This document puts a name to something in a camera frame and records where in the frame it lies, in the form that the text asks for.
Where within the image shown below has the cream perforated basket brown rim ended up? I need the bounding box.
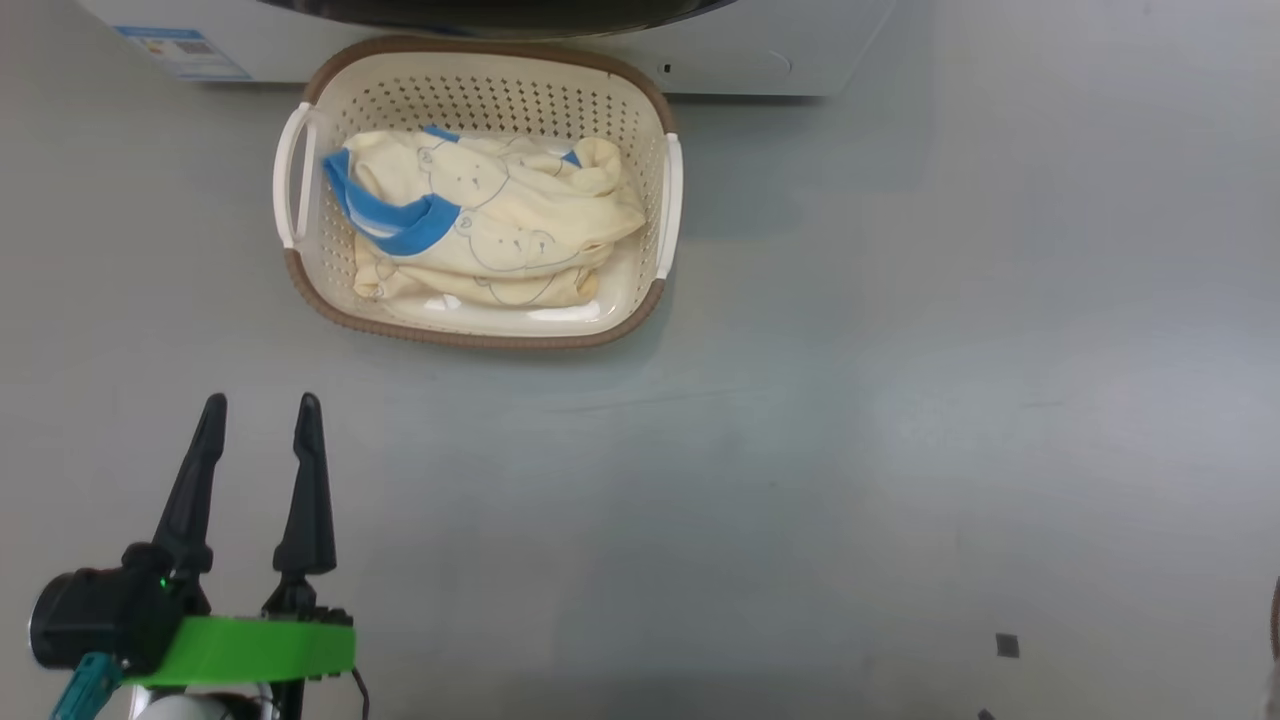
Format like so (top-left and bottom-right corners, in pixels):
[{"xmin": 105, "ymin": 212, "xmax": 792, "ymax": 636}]
[{"xmin": 272, "ymin": 35, "xmax": 685, "ymax": 350}]

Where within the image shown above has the blue energy label sticker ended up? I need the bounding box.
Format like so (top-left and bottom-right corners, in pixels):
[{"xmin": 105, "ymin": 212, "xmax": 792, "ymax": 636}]
[{"xmin": 115, "ymin": 27, "xmax": 251, "ymax": 82}]

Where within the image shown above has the teal cable connector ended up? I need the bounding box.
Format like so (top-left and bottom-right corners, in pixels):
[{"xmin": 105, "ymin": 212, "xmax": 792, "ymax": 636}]
[{"xmin": 50, "ymin": 652, "xmax": 124, "ymax": 720}]

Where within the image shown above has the round glass washing machine door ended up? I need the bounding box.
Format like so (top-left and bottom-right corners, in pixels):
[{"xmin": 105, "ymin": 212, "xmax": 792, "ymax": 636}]
[{"xmin": 255, "ymin": 0, "xmax": 741, "ymax": 41}]

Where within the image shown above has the cream garment with blue trim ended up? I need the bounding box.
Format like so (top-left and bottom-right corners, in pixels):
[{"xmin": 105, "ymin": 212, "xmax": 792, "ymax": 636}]
[{"xmin": 322, "ymin": 125, "xmax": 648, "ymax": 309}]

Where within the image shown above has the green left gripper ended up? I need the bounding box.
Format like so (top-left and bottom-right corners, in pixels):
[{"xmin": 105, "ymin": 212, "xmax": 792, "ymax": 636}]
[{"xmin": 120, "ymin": 393, "xmax": 358, "ymax": 689}]

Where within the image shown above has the white front-load washing machine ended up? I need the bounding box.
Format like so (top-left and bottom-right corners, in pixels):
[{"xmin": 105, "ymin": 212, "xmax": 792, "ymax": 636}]
[{"xmin": 75, "ymin": 0, "xmax": 896, "ymax": 99}]

